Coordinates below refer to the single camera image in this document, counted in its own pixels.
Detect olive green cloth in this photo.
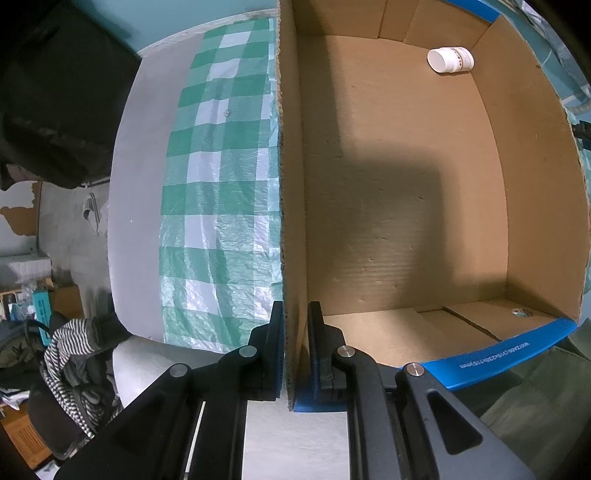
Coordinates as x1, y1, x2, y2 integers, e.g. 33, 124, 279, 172
480, 332, 591, 480

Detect white storage boxes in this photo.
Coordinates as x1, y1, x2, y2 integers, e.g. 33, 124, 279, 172
0, 253, 52, 283

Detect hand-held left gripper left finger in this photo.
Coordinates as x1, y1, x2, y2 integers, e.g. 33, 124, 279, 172
54, 301, 284, 480

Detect white pill bottle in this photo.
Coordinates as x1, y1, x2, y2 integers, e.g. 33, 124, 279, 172
427, 46, 475, 73

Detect green checked plastic sheet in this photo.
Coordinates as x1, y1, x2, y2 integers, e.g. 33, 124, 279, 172
158, 16, 284, 352

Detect black white striped cloth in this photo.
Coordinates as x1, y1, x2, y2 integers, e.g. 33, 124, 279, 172
39, 316, 134, 439

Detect small brown cardboard box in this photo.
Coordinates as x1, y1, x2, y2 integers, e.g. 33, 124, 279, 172
46, 284, 84, 321

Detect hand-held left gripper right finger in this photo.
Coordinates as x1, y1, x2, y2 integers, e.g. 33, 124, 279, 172
307, 301, 536, 480

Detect teal box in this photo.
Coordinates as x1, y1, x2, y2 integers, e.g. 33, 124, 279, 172
30, 286, 54, 347

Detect dark cloth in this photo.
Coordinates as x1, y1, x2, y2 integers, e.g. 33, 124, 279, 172
0, 0, 143, 191

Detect brown cardboard box blue edge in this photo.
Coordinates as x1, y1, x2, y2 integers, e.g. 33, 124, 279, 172
276, 0, 591, 414

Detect white sandal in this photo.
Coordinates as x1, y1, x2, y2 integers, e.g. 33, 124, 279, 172
82, 191, 110, 236

